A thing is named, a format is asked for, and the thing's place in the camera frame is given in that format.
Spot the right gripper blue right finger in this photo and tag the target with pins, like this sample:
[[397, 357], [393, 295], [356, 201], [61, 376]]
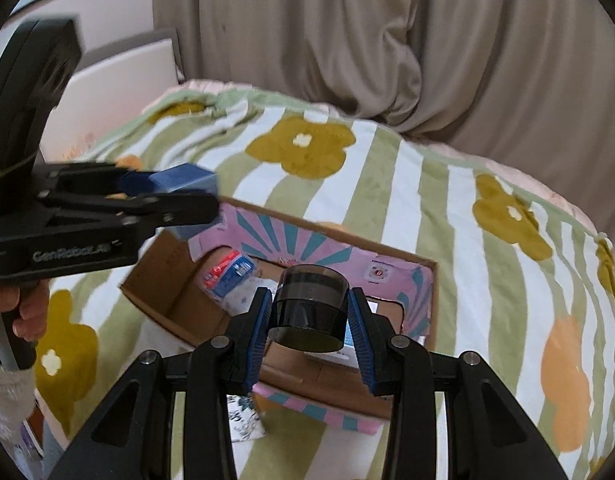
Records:
[[361, 322]]

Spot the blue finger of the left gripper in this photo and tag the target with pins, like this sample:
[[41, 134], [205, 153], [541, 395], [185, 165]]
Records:
[[78, 211], [93, 179]]

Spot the white patterned sock bundle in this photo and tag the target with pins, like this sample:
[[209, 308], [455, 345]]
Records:
[[239, 299]]

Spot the small blue box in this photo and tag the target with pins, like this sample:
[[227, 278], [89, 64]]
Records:
[[200, 187]]

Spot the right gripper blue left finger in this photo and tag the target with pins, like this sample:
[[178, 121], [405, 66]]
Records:
[[259, 315]]

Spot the white blue barcode box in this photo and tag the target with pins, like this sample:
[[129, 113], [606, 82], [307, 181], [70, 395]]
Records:
[[346, 356]]

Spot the pink teal cardboard box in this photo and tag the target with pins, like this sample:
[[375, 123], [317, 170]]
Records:
[[193, 281]]

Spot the person's left hand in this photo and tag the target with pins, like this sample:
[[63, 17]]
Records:
[[31, 322]]

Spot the white floral tissue pack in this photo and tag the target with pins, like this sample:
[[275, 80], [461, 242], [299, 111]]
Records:
[[244, 421]]

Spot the red blue dental floss box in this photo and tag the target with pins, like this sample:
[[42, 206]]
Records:
[[231, 271]]

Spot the black round jar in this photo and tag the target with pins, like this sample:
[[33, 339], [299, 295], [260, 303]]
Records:
[[309, 310]]

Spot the beige curtain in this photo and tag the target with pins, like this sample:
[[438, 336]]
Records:
[[528, 83]]

